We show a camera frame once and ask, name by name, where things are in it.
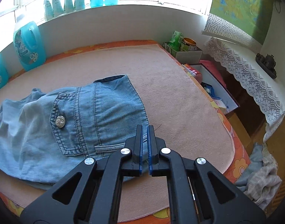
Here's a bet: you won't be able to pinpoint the blue denim pants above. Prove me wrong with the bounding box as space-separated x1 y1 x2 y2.
0 75 149 189

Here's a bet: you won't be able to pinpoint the pile of clothes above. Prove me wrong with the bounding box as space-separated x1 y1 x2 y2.
235 143 282 210

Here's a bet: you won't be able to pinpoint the pink towel mat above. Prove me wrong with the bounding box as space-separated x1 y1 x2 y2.
0 44 236 223

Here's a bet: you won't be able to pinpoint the open white storage box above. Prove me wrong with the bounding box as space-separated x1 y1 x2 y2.
182 64 240 115

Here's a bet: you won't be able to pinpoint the white lace table cloth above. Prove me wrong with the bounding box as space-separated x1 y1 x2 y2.
204 37 285 142

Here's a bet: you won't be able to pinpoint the small cardboard box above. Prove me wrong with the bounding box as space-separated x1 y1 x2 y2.
162 42 203 65

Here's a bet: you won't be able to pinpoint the black teapot set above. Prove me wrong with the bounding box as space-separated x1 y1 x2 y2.
255 53 277 79

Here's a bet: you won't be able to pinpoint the gold lidded tin can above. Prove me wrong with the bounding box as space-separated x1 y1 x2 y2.
180 38 197 52

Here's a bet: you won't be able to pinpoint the green drink carton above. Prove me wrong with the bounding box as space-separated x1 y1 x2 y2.
169 30 183 51

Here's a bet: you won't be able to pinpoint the right blue detergent bottle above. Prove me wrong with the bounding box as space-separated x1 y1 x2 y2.
13 21 47 71

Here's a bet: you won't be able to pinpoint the green wall map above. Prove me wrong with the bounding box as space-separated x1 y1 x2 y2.
207 0 274 46

